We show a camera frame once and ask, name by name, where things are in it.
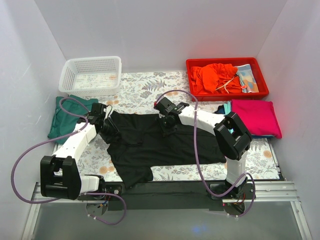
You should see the black t shirt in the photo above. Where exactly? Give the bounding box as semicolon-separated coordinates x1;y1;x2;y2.
105;111;226;189

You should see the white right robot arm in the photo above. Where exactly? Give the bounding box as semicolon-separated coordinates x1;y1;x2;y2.
154;97;252;199

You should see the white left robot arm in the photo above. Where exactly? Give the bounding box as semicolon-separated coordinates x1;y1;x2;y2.
40;103;119;200

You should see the teal green folded shirt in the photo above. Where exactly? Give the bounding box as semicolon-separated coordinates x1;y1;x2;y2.
47;95;99;139

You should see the white plastic basket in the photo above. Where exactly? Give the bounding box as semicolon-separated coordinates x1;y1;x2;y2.
58;56;122;97

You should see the navy blue folded shirt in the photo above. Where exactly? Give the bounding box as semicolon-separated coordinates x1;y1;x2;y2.
214;104;274;139

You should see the orange crumpled shirt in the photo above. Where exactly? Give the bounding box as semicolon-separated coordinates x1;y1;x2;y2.
189;63;243;95

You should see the turquoise folded shirt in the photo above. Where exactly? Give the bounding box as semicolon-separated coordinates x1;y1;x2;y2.
223;101;232;115

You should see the patterned pastel cloth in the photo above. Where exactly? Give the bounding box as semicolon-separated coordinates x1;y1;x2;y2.
236;64;259;93

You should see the magenta folded shirt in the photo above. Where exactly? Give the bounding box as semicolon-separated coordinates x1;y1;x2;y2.
231;99;283;139

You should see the red plastic bin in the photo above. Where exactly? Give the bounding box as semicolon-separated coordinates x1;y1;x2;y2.
185;57;269;102

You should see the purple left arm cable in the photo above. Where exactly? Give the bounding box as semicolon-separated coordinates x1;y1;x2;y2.
11;97;128;226

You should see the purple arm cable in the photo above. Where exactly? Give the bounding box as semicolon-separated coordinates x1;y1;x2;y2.
11;97;128;226
154;89;256;218

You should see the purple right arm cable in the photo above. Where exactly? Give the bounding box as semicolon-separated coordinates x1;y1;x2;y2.
154;89;256;218

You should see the aluminium mounting rail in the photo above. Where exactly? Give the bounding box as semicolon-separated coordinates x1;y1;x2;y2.
22;181;312;240

